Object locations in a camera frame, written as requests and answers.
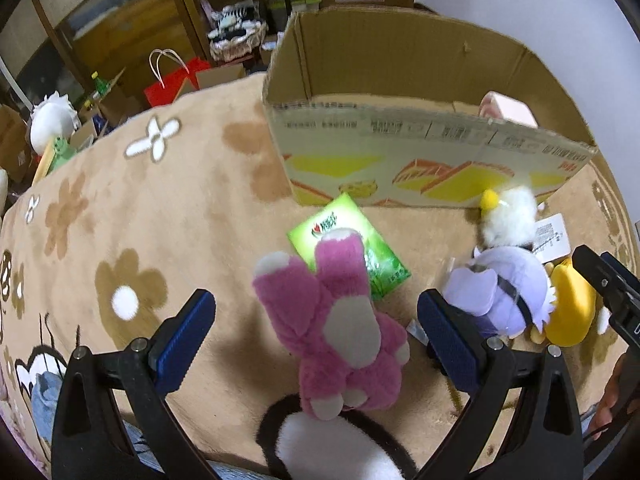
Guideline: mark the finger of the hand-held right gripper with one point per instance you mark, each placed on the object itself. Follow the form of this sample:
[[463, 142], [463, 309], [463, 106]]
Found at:
[[600, 274], [623, 270]]

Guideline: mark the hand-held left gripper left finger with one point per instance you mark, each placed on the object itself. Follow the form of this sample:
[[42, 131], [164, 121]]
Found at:
[[184, 341]]

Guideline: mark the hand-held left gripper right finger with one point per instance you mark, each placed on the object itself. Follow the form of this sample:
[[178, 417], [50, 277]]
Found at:
[[449, 341]]

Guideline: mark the pink plush bear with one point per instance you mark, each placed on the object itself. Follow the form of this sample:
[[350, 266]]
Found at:
[[340, 330]]

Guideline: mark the large cardboard box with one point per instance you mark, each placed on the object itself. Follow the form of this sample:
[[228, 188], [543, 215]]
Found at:
[[410, 125]]

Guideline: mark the pink soft toy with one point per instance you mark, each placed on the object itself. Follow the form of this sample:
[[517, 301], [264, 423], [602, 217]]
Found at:
[[505, 107]]

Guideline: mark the person's right hand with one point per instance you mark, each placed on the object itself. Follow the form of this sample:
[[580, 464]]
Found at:
[[616, 391]]

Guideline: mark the yellow plush toy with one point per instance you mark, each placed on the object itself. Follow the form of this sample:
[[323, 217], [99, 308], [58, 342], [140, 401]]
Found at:
[[570, 305]]

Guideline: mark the white hang tag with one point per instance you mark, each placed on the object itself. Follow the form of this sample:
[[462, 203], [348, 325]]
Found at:
[[552, 234]]

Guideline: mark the purple plush duck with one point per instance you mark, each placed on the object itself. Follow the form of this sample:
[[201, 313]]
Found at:
[[500, 285]]

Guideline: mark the green tissue packet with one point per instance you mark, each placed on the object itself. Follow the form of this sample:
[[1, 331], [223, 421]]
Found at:
[[385, 262]]

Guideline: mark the beige flower printed blanket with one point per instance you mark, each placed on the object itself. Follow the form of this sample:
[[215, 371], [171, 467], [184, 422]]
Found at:
[[190, 200]]

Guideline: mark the black and white plush toy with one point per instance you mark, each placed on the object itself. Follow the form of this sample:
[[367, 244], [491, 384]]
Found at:
[[325, 450]]

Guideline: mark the green frog toy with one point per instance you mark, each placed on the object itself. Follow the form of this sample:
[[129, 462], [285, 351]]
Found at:
[[59, 152]]

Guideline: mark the open cardboard box with bottles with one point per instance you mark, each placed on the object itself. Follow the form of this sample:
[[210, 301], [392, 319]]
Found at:
[[115, 105]]

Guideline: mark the red paper bag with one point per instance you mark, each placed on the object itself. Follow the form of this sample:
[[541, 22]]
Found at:
[[172, 85]]

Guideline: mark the white fluffy plush toy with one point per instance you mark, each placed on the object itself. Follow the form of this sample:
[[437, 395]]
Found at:
[[50, 122]]

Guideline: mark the small brown cardboard box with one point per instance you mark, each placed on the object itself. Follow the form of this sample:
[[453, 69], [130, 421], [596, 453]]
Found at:
[[12, 140]]

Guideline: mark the flat brown cardboard box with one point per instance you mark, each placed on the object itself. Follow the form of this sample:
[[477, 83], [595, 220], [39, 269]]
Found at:
[[220, 76]]

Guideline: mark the green bottle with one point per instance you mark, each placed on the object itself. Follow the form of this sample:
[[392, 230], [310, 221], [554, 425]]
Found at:
[[99, 84]]

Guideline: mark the woven basket with lace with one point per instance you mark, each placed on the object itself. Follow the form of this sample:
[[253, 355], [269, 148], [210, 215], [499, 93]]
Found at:
[[235, 40]]

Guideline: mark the wooden glass door cabinet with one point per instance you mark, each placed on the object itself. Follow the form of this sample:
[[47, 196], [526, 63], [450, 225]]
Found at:
[[115, 15]]

